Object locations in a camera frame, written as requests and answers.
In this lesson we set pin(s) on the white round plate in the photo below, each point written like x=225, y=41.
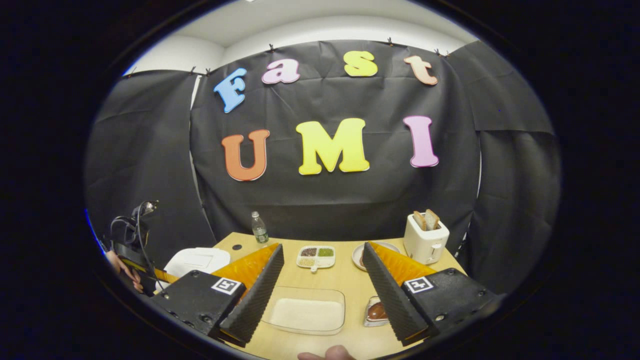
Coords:
x=387, y=246

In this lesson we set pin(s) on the toast bread slice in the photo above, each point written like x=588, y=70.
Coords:
x=432, y=219
x=420, y=221

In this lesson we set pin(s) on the clear plastic rice container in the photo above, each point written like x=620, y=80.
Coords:
x=307, y=310

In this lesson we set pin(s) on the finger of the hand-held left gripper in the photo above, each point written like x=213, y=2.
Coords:
x=162, y=275

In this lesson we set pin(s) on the black backdrop cloth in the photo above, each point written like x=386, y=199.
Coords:
x=325, y=200

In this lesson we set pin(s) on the white toaster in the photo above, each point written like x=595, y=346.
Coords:
x=425, y=245

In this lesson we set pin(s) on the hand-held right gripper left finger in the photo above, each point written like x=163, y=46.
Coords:
x=257, y=295

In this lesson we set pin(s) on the clear plastic water bottle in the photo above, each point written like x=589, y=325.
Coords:
x=259, y=231

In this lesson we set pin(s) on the white rice cooker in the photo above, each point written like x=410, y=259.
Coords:
x=197, y=260

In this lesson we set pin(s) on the white rice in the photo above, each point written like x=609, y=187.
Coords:
x=307, y=315

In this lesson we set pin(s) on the white divided grain tray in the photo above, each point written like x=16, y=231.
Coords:
x=316, y=256

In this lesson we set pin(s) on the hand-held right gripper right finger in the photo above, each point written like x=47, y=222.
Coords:
x=387, y=300

